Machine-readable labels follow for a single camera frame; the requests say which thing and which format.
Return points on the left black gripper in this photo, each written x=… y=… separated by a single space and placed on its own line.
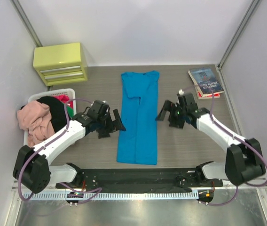
x=110 y=125

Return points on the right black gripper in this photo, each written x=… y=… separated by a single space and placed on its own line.
x=174 y=116

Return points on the blue t shirt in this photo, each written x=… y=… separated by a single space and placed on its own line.
x=138 y=143

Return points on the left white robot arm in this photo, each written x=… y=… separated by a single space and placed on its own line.
x=33 y=168

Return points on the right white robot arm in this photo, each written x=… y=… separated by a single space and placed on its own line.
x=244 y=160

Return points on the blue paperback book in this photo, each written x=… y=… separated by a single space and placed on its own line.
x=206 y=81

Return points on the magenta garment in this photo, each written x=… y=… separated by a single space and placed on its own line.
x=64 y=99

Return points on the pink garment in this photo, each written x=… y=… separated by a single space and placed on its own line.
x=35 y=118

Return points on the yellow green drawer cabinet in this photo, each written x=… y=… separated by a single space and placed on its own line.
x=60 y=64

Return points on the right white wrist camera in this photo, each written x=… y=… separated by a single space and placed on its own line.
x=181 y=92

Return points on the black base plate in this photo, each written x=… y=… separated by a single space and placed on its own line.
x=182 y=177

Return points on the slotted cable duct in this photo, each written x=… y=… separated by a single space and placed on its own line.
x=66 y=195

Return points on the aluminium frame rail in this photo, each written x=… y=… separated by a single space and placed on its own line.
x=226 y=183

